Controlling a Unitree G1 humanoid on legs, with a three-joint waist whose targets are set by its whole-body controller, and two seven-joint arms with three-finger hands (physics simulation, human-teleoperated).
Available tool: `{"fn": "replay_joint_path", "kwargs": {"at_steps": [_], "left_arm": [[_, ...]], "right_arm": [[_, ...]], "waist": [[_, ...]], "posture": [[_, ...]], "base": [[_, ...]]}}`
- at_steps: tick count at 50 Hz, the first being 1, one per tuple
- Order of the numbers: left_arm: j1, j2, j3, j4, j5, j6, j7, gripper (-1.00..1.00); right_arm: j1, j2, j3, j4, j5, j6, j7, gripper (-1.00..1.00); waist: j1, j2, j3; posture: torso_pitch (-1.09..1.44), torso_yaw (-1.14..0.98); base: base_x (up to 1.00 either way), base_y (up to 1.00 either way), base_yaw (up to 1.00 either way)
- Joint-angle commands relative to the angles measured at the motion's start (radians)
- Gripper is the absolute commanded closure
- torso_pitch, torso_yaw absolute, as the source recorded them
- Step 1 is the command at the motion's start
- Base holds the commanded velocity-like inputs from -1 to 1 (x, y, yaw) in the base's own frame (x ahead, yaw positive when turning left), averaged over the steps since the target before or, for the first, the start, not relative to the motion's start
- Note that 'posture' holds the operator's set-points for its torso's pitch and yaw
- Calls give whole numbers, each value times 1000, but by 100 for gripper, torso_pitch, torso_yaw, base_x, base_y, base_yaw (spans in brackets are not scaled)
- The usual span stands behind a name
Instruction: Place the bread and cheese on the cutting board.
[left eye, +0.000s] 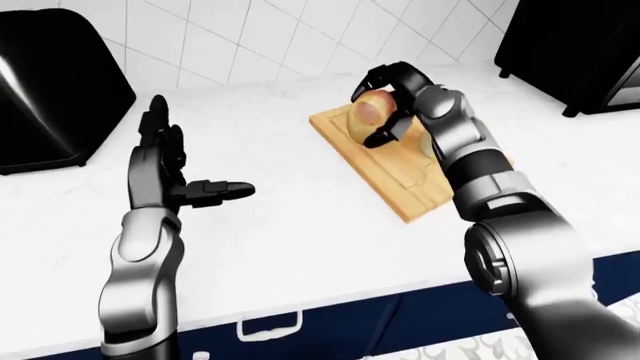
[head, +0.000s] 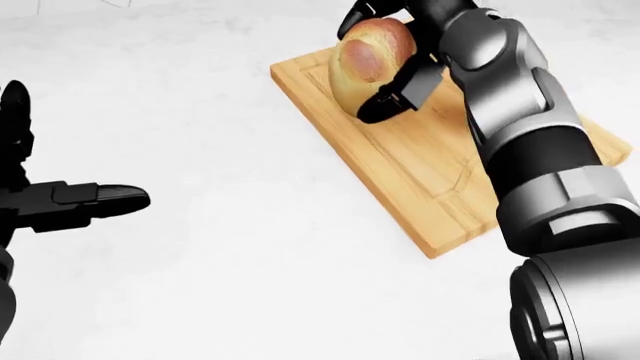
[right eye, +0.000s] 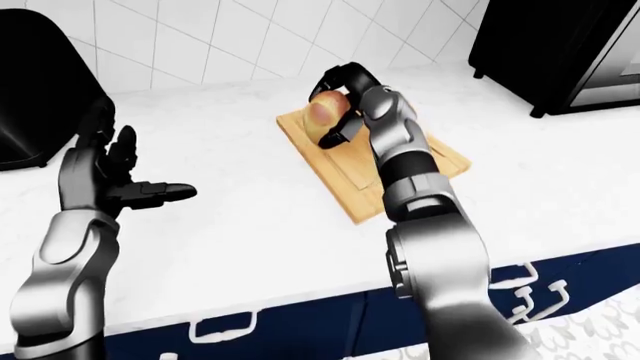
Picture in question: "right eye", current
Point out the black microwave oven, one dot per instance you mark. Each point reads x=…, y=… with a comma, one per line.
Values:
x=560, y=52

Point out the black rounded countertop appliance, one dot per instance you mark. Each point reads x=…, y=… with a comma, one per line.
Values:
x=42, y=90

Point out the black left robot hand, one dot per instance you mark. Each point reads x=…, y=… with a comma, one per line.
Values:
x=100, y=174

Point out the navy blue cabinet front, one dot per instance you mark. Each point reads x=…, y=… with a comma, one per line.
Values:
x=350, y=315

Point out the wooden cutting board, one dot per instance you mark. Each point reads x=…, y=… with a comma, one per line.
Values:
x=350, y=172

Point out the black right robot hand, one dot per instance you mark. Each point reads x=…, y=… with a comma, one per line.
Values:
x=357, y=84

